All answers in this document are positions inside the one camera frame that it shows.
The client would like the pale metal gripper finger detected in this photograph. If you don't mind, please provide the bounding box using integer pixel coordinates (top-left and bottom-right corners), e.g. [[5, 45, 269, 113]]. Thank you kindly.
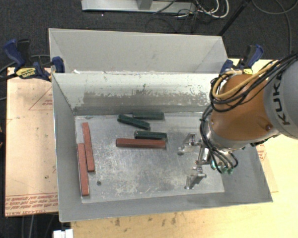
[[177, 132, 202, 156], [184, 166, 207, 190]]

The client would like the dark green flat block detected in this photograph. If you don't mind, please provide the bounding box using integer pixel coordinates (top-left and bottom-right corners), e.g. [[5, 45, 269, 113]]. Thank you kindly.
[[134, 130, 168, 142], [117, 114, 151, 131], [132, 111, 165, 120]]

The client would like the red-brown flat block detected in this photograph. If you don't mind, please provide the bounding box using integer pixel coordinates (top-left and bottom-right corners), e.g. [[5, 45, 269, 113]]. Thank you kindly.
[[76, 143, 90, 197], [81, 122, 96, 173], [115, 138, 167, 149]]

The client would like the grey metal bin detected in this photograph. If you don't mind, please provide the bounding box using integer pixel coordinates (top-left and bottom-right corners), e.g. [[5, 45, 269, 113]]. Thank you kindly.
[[48, 28, 273, 223]]

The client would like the brown cardboard board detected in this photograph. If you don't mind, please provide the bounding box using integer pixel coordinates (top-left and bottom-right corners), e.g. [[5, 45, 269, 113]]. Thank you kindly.
[[4, 67, 280, 218]]

